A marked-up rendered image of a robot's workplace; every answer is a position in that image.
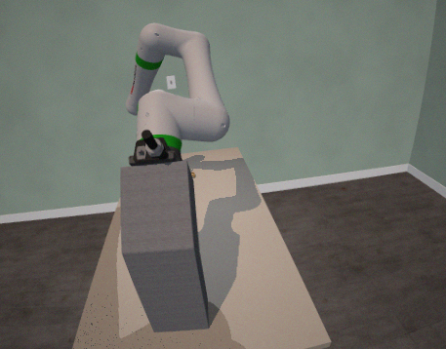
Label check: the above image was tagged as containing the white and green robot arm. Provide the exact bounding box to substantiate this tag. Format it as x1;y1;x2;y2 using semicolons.
126;23;230;166

